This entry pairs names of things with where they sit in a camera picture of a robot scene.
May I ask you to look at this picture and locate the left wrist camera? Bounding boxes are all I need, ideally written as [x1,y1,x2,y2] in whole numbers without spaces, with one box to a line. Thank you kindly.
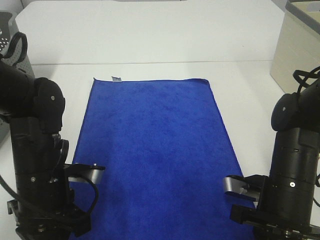
[63,163,106,184]

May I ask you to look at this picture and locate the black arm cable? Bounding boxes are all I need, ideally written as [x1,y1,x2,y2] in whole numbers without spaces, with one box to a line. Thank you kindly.
[0,31,100,223]
[292,65,320,96]

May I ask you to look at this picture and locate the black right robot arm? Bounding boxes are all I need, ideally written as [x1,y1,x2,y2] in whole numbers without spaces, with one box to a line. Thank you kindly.
[223,80,320,240]

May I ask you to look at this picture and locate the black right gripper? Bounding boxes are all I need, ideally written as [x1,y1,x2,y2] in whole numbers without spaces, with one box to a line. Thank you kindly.
[229,175,320,240]

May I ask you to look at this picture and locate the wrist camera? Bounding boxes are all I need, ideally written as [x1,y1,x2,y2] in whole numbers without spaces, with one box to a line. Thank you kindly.
[222,175,261,202]
[63,163,106,184]

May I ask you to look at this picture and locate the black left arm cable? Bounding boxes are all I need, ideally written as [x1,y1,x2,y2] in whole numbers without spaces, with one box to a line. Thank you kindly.
[0,31,100,223]

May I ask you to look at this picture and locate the grey perforated plastic basket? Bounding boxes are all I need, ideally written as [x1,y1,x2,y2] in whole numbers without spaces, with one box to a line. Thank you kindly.
[0,10,35,142]

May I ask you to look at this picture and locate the blue microfiber towel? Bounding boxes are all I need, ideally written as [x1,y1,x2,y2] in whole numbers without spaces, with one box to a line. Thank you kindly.
[73,78,254,240]

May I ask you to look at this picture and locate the beige storage box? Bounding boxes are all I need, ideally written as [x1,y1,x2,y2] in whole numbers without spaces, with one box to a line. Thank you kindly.
[270,0,320,93]

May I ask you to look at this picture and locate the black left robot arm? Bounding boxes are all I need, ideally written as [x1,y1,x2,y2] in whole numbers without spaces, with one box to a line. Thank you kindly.
[0,63,91,240]

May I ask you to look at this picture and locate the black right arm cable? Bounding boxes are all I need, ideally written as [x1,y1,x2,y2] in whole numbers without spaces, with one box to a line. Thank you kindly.
[292,65,320,96]

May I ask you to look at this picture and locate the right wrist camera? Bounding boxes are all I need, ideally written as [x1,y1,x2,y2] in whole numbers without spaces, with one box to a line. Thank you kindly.
[222,175,261,202]

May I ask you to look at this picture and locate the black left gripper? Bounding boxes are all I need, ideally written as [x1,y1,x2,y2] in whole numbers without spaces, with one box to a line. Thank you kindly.
[6,175,92,240]

